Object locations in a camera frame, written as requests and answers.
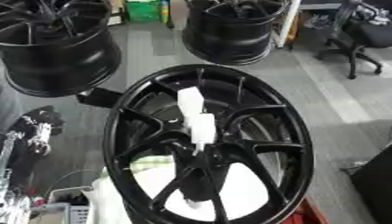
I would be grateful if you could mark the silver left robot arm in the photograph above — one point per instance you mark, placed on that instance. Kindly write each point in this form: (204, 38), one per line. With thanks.
(9, 204)

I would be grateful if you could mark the white pin with flat head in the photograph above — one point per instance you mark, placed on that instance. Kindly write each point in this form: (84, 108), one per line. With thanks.
(190, 99)
(203, 131)

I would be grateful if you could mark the large black spoked wheel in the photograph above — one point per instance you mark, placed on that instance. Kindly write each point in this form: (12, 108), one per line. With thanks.
(133, 116)

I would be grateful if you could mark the black wheel rim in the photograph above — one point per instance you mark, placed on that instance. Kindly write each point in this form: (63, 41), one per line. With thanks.
(56, 58)
(229, 40)

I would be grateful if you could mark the white plastic bag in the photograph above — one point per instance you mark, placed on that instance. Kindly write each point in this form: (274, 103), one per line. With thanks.
(245, 189)

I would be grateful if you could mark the green crate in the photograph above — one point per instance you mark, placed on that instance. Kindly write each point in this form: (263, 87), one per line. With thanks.
(143, 11)

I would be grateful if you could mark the red object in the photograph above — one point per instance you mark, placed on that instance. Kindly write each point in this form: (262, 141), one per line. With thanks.
(303, 214)

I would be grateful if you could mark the white box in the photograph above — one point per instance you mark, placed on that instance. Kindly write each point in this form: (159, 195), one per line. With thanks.
(76, 210)

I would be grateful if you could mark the black office chair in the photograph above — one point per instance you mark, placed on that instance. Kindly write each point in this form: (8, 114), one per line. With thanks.
(370, 35)

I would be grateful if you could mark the black cabinet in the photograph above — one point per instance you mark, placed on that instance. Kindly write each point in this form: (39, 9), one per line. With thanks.
(375, 186)

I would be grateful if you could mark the black wheel mount bracket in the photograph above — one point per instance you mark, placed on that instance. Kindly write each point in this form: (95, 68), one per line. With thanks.
(99, 97)

